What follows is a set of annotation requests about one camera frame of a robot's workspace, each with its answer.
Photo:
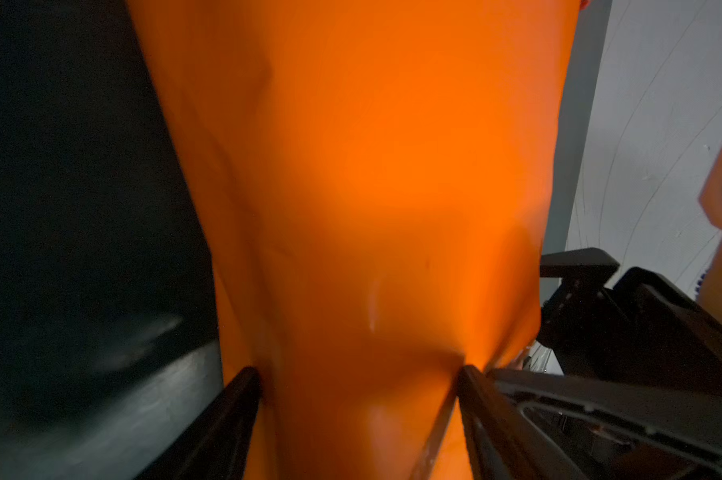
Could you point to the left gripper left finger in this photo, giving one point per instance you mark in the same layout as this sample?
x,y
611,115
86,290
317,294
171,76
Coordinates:
x,y
216,444

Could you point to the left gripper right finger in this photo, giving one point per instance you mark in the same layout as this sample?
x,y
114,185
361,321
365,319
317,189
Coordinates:
x,y
501,443

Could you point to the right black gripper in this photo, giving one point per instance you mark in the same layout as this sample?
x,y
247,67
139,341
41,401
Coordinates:
x,y
642,331

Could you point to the orange wrapping paper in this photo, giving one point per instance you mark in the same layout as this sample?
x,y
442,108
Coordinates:
x,y
373,180

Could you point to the green table mat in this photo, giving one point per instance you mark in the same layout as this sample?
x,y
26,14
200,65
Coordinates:
x,y
108,338

